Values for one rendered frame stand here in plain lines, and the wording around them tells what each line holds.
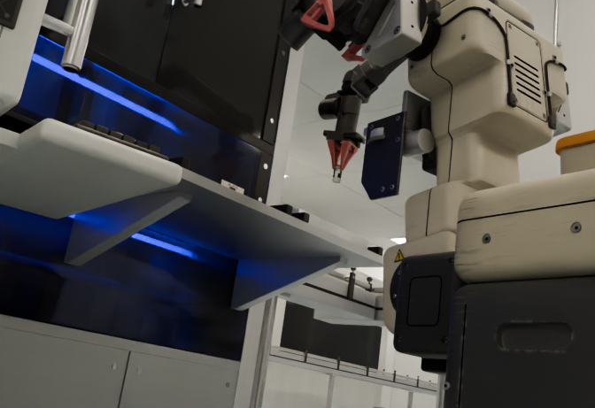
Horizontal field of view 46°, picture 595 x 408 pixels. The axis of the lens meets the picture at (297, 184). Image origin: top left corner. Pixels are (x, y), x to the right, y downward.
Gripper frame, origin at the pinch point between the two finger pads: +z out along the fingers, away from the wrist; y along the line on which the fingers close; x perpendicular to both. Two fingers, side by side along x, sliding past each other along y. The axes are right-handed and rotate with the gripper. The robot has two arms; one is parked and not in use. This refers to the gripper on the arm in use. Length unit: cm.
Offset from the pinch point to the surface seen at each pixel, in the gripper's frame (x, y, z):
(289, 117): -7.5, 22.6, -15.8
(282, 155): -6.5, 21.4, -3.7
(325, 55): -259, 151, -148
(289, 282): 11.7, 1.5, 33.2
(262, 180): 0.6, 21.9, 6.0
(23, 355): 61, 31, 59
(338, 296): -54, 16, 31
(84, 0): 105, -10, 7
